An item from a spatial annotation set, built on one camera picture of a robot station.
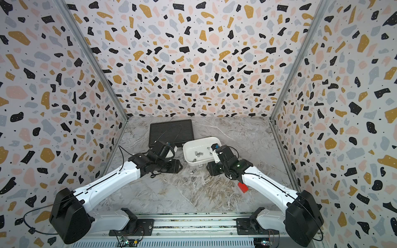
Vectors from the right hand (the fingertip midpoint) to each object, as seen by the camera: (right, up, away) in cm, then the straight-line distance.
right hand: (209, 166), depth 81 cm
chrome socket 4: (-14, -9, +8) cm, 19 cm away
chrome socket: (-9, +5, +19) cm, 21 cm away
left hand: (-15, 0, -1) cm, 15 cm away
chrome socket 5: (-9, -9, +8) cm, 15 cm away
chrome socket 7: (-5, -3, +13) cm, 15 cm away
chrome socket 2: (-6, +4, +19) cm, 20 cm away
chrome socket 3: (-10, 0, +16) cm, 18 cm away
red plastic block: (+18, -12, +4) cm, 22 cm away
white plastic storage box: (-8, +5, +20) cm, 22 cm away
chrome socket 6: (-11, -6, +11) cm, 16 cm away
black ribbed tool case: (-24, +18, +27) cm, 40 cm away
